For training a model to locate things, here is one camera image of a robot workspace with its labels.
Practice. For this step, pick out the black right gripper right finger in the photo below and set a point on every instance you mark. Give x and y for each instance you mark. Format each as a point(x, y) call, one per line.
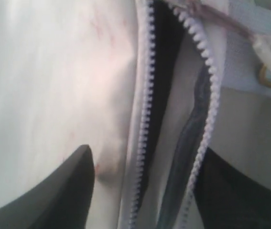
point(228, 199)

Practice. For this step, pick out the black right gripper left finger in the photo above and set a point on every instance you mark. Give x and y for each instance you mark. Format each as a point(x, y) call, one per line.
point(61, 201)

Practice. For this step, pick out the white fabric backpack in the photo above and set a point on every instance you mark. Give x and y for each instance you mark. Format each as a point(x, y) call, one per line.
point(149, 85)

